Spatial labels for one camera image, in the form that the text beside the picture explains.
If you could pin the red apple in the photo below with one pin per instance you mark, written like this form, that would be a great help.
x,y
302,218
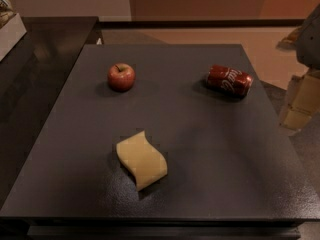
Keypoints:
x,y
121,77

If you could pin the red coke can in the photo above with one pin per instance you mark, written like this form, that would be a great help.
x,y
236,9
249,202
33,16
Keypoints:
x,y
230,81

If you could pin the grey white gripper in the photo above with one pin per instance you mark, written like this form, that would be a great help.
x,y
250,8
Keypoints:
x,y
310,42

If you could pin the dark side counter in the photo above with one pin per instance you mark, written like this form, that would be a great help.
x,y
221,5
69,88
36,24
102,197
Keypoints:
x,y
31,77

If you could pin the white box on counter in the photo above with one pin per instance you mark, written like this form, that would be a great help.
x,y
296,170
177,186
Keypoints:
x,y
12,28

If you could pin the yellow wavy sponge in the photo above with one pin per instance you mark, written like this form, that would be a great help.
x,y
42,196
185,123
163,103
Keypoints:
x,y
142,160

